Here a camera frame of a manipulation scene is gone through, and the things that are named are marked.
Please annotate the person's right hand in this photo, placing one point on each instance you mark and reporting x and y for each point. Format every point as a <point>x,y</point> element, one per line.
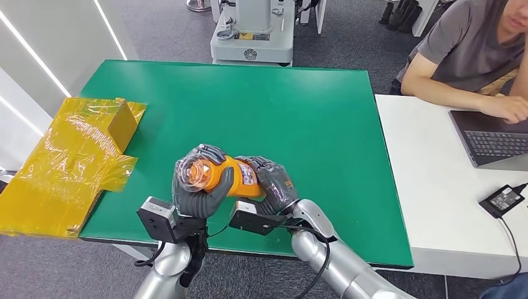
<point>507,109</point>

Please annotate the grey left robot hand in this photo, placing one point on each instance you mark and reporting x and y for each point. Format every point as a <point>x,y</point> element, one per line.
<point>198,204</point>

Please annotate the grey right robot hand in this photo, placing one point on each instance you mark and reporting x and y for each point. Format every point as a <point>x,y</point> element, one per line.
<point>276,185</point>

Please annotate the orange plastic bottle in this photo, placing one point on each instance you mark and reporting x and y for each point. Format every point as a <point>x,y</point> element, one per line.
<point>239,177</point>

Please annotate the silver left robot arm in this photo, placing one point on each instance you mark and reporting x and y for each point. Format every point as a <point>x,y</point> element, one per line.
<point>169,268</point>

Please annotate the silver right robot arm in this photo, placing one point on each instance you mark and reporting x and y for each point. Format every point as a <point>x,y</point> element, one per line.
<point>338,264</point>

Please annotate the wooden chair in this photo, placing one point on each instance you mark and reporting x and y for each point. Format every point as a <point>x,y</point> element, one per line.
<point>497,84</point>

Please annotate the dark grey laptop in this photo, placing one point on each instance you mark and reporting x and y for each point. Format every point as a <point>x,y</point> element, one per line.
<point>491,140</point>

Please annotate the person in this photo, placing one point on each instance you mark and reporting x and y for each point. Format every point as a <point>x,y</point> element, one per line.
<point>466,45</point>

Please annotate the black power adapter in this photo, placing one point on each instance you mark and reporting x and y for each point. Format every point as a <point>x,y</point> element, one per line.
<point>501,201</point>

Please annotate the white cabinet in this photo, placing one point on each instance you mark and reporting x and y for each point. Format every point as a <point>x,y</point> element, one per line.
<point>425,18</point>

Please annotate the black robot legs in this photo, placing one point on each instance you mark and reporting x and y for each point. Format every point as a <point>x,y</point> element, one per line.
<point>401,16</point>

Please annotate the yellow film-wrapped cardboard box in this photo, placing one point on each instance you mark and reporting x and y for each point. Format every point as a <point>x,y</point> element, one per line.
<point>62,165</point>

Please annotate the grey machine base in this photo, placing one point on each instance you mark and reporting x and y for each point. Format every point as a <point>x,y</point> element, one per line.
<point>252,45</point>

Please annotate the white desk leg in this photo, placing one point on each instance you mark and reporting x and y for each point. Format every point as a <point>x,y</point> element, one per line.
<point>321,16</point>

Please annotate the blue fabric object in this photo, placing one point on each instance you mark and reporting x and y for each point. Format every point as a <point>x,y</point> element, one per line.
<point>505,287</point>

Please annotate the chrome stand base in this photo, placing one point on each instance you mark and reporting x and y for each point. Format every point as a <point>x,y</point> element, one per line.
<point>199,5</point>

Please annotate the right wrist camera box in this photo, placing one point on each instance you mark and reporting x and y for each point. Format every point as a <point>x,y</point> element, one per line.
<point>251,218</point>

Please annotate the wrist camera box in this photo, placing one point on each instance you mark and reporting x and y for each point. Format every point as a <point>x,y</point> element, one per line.
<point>251,218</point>
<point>159,218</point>

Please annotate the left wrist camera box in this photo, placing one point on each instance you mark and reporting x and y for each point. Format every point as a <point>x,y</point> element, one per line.
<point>159,218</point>

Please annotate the white wall light strip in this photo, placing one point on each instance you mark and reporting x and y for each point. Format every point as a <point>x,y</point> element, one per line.
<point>36,54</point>
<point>20,117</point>
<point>109,29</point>

